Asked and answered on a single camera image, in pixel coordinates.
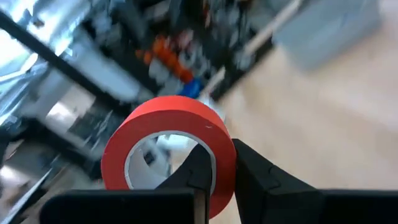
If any red tape roll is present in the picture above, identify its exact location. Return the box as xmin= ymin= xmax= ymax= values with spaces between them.
xmin=101 ymin=95 xmax=238 ymax=220

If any blue floor bin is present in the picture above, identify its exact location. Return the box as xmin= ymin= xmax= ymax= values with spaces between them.
xmin=177 ymin=77 xmax=205 ymax=100

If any black aluminium table frame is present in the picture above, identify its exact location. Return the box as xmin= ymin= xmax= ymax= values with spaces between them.
xmin=0 ymin=11 xmax=274 ymax=108

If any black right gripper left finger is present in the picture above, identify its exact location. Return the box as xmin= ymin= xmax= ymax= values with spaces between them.
xmin=155 ymin=143 xmax=216 ymax=224

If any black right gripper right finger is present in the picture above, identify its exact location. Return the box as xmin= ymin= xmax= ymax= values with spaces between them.
xmin=232 ymin=139 xmax=324 ymax=224

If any light grey plastic bin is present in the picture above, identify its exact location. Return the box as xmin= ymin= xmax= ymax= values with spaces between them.
xmin=272 ymin=0 xmax=382 ymax=72

